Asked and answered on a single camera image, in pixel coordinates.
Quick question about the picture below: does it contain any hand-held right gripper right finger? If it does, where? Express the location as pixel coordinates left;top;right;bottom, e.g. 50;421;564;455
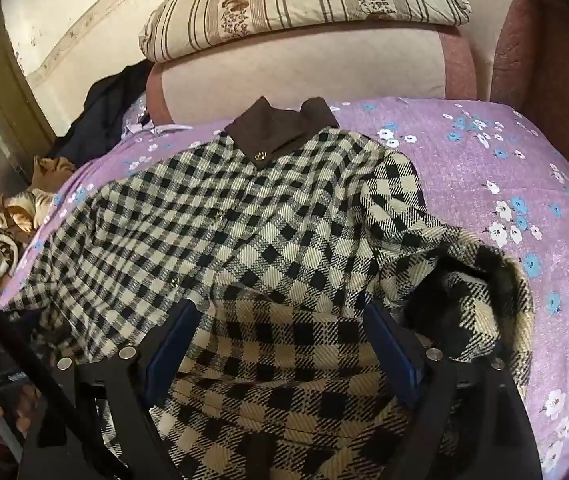
358;298;540;480

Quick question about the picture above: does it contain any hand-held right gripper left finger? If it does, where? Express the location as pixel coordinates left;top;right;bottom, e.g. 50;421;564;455
24;299;202;480

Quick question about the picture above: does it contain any black and cream checked coat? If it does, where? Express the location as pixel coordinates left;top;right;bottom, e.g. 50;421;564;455
7;95;537;480

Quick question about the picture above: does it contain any tiger print blanket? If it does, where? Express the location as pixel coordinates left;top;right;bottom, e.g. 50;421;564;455
0;187;58;293

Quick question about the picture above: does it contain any purple floral bedsheet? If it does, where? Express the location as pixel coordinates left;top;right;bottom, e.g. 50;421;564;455
0;96;569;480

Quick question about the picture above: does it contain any brown cloth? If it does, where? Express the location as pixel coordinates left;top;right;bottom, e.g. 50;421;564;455
29;156;78;193

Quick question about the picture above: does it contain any light blue cloth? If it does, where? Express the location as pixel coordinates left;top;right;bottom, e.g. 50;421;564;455
123;110;190;139

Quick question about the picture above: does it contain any dark navy garment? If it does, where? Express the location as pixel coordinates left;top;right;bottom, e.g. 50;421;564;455
57;60;155;168

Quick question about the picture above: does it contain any wooden wardrobe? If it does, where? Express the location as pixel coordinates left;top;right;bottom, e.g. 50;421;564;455
0;5;58;281

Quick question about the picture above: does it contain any brown upholstered sofa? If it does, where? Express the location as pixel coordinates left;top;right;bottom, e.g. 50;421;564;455
464;0;569;126

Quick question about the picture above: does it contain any striped beige pillow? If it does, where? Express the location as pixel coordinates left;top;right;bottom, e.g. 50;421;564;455
138;0;472;64

